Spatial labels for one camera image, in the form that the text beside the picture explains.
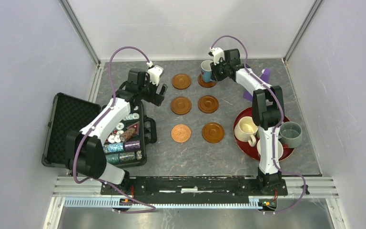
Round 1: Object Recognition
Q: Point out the blue white cup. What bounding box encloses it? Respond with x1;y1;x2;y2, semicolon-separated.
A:
200;60;213;83

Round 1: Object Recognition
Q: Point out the brown wooden coaster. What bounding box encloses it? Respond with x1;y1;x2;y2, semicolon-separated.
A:
202;122;225;144
172;73;192;90
197;74;217;88
198;95;219;114
171;96;192;115

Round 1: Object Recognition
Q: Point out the woven rattan coaster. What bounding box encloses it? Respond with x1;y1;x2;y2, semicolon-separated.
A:
171;124;192;143

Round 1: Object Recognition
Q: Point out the cream ribbed mug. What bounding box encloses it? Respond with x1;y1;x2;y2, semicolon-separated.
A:
234;116;258;147

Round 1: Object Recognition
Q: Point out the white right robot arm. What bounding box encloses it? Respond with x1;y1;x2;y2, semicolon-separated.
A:
209;48;285;175

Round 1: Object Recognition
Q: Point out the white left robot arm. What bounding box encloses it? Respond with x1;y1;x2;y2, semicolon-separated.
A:
65;65;167;194

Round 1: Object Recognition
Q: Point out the all in triangle card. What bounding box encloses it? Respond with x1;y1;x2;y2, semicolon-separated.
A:
126;121;140;135

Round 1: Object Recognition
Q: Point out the purple plastic object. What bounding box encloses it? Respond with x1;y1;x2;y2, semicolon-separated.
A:
243;68;271;102

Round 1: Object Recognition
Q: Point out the brown poker chip stack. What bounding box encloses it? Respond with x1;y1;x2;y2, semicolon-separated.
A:
120;131;136;142

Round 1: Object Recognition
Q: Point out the black poker chip case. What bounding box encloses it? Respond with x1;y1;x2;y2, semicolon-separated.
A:
41;93;157;168

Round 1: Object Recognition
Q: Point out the grey ribbed mug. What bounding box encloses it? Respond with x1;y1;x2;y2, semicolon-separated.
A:
279;122;303;148

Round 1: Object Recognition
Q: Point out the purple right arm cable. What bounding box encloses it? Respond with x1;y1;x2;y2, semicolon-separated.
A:
211;35;308;216

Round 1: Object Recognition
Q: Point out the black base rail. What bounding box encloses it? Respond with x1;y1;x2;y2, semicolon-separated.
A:
118;176;288;204

